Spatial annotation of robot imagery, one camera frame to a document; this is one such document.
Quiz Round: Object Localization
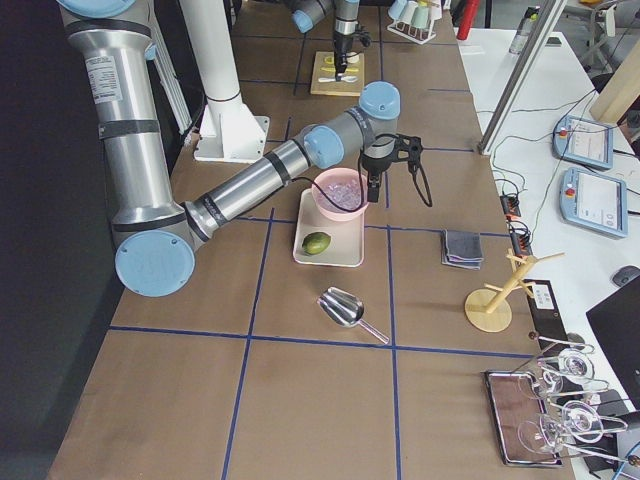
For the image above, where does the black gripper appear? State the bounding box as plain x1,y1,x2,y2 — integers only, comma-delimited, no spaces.
333,31,353,79
360,144,394,203

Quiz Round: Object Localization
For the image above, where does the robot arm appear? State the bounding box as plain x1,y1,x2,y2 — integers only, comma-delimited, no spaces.
60,1,401,297
286,0,360,81

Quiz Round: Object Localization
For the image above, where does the pink bowl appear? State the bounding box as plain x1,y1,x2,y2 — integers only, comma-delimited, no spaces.
311,168,369,221

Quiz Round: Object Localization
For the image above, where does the clear ice cubes pile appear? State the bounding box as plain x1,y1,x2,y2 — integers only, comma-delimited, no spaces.
316,179,363,213

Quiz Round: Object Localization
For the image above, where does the metal ice scoop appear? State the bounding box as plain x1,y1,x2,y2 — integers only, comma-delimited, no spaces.
317,286,390,345

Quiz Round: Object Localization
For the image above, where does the yellow plastic knife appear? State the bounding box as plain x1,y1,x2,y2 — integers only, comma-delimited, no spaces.
320,67,360,74

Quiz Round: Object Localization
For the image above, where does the bamboo cutting board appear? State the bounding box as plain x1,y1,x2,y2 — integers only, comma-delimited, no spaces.
310,51,365,97

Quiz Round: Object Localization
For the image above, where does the white cup rack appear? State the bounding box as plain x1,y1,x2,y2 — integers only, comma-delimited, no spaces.
387,0,443,45

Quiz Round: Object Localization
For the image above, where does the cream rectangular tray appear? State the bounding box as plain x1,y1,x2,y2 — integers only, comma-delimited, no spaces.
293,189,365,267

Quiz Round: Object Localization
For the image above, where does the green lime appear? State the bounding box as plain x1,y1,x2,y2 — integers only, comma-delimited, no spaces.
302,232,332,255

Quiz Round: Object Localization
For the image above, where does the grey folded cloth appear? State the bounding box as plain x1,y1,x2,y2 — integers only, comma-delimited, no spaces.
441,230,484,270

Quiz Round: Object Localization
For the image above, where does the wooden mug tree stand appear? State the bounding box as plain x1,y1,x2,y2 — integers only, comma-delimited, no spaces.
464,248,564,333

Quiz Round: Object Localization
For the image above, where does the upper teach pendant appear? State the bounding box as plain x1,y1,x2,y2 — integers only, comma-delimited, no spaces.
553,115,613,171

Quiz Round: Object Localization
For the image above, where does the teach pendant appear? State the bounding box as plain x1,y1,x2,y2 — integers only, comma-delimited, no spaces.
559,167,629,238
553,115,613,171

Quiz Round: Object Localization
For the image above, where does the lower teach pendant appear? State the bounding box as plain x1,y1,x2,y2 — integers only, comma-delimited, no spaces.
559,167,629,238

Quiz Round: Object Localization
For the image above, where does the metal tray with glasses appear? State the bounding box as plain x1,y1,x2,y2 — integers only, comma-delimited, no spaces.
484,370,563,468

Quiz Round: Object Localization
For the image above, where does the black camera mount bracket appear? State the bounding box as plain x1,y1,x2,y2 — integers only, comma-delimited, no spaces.
391,134,423,175

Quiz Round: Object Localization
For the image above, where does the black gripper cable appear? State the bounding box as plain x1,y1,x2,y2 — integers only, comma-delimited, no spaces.
284,132,434,211

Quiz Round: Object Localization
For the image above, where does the aluminium frame post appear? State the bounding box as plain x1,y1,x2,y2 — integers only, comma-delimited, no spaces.
478,0,567,156

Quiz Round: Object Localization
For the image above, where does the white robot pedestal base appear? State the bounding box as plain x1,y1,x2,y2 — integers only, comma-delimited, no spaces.
180,0,269,163

